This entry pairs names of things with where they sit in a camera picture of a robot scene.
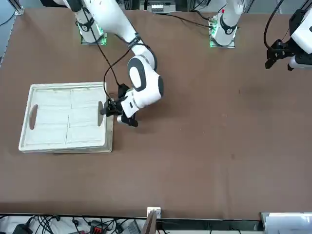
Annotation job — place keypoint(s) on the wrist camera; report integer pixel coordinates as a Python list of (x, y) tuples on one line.
[(128, 121)]

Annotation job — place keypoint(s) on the white power strip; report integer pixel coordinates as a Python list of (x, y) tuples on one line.
[(161, 8)]

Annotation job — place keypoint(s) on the white folding storage box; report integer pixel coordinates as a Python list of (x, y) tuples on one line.
[(51, 117)]

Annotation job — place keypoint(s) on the aluminium frame post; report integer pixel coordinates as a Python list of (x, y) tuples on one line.
[(19, 7)]

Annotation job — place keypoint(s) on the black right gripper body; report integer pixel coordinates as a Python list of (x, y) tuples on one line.
[(117, 107)]

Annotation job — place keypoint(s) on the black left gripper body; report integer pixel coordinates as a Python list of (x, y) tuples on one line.
[(280, 50)]

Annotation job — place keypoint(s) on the large black power adapter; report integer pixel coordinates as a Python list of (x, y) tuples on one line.
[(20, 229)]

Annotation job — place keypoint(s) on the grey tray with paper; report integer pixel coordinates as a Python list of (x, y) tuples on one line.
[(287, 221)]

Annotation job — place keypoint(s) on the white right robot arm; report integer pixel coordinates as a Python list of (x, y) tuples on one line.
[(143, 80)]

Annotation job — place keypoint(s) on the aluminium camera post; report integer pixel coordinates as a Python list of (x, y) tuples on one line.
[(153, 219)]

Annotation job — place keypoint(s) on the red and black clip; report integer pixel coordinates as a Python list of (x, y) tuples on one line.
[(95, 229)]

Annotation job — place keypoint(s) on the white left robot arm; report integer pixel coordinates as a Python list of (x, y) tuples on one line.
[(226, 22)]

